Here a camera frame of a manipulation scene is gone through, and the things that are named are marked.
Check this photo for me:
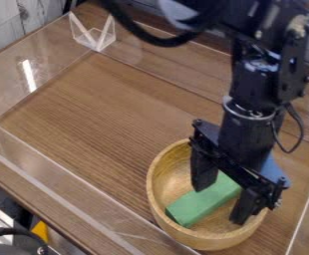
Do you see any clear acrylic corner bracket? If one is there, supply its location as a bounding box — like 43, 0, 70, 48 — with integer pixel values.
69, 13, 117, 53

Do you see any green rectangular block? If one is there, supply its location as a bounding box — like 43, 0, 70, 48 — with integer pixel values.
165, 172, 241, 228

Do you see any clear acrylic barrier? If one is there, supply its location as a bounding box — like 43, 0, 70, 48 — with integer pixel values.
0, 127, 200, 255

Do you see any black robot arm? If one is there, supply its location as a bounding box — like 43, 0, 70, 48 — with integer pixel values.
160, 0, 309, 225

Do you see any black cable bottom left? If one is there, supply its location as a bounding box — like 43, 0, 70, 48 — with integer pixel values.
0, 226, 49, 255

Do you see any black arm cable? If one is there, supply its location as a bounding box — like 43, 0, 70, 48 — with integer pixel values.
101, 0, 202, 48

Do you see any yellow tag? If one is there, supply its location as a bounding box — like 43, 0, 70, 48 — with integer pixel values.
33, 221, 50, 243

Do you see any brown wooden bowl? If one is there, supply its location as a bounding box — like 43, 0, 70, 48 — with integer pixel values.
148, 139, 268, 251

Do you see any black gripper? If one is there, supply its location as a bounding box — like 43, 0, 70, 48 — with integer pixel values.
189, 106, 292, 226

